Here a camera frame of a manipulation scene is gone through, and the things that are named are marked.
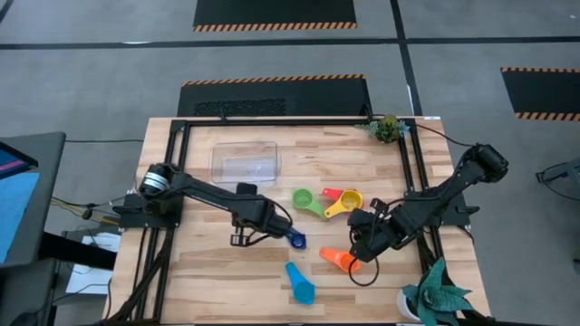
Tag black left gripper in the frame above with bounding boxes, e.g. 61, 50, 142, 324
253, 203, 304, 244

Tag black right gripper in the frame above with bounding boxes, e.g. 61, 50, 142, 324
348, 206, 407, 264

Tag dark indigo measuring cup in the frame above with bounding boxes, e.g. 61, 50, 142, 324
287, 228, 307, 251

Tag orange measuring cup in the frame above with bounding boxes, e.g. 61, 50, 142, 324
319, 246, 363, 274

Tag green measuring cup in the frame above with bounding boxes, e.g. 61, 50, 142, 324
292, 187, 326, 218

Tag teal measuring cup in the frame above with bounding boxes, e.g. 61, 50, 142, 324
285, 261, 316, 306

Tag yellow measuring cup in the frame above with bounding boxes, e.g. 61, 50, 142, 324
324, 189, 364, 219

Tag teal-leaf plant in white pot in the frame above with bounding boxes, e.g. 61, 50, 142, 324
396, 257, 475, 326

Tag clear plastic container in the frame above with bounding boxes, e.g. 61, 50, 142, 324
210, 140, 282, 185

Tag green plant in dark pot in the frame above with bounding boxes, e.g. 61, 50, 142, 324
355, 115, 411, 144

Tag black hazard-striped floor mat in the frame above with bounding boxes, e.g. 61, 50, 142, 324
176, 74, 372, 118
500, 66, 580, 122
193, 0, 358, 33

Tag white papers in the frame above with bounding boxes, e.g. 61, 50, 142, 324
65, 232, 122, 295

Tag computer monitor with blue screen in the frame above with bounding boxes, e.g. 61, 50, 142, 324
0, 131, 67, 268

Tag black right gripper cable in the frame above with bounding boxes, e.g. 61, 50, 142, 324
347, 251, 381, 288

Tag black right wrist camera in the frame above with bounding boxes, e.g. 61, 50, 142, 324
369, 197, 392, 215

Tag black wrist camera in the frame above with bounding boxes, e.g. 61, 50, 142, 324
369, 197, 392, 215
229, 225, 263, 248

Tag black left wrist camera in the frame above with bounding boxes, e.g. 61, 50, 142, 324
229, 225, 263, 248

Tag black aluminium table frame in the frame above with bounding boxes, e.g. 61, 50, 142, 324
104, 116, 493, 326

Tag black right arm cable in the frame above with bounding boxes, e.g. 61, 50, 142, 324
414, 122, 478, 149

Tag yellow and black cable bundle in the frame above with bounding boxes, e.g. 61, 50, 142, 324
50, 194, 120, 226

